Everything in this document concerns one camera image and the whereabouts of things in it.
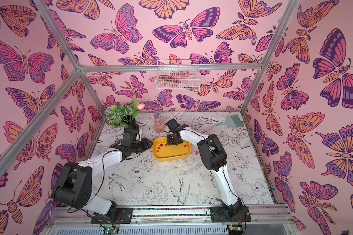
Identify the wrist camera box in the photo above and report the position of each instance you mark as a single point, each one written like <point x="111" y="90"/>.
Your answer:
<point x="130" y="137"/>
<point x="174" y="126"/>

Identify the aluminium frame post left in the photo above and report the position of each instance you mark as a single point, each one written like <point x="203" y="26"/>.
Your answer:
<point x="69" y="54"/>

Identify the white wire basket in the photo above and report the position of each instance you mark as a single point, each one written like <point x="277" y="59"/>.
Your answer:
<point x="179" y="80"/>

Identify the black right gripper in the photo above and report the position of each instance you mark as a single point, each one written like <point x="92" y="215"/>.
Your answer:
<point x="173" y="136"/>

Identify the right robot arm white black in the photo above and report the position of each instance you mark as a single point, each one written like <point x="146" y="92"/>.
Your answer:
<point x="214" y="158"/>

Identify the green artificial plant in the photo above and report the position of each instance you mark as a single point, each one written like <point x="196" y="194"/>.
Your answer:
<point x="119" y="115"/>

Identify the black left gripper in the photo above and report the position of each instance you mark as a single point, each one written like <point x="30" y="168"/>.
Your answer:
<point x="146" y="144"/>

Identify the aluminium frame post right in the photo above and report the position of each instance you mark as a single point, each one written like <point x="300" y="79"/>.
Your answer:
<point x="283" y="23"/>

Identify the pink spray bottle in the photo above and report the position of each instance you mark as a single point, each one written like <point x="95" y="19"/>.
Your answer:
<point x="158" y="123"/>

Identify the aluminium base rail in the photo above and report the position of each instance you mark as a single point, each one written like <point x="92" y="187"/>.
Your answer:
<point x="193" y="214"/>

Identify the black glossy vase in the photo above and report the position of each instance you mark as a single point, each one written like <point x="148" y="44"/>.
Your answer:
<point x="133" y="125"/>

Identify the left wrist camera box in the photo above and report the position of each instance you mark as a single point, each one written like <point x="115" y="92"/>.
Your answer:
<point x="130" y="137"/>

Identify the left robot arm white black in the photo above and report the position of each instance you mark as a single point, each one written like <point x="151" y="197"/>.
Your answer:
<point x="74" y="186"/>

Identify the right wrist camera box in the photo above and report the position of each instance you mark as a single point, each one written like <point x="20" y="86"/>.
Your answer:
<point x="174" y="126"/>

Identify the aluminium frame top bar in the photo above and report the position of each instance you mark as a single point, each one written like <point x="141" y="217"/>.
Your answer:
<point x="125" y="68"/>

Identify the yellow plastic storage tray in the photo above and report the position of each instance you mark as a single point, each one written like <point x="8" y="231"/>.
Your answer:
<point x="163" y="152"/>

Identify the aluminium frame post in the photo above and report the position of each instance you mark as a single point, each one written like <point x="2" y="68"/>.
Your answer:
<point x="283" y="23"/>
<point x="69" y="54"/>

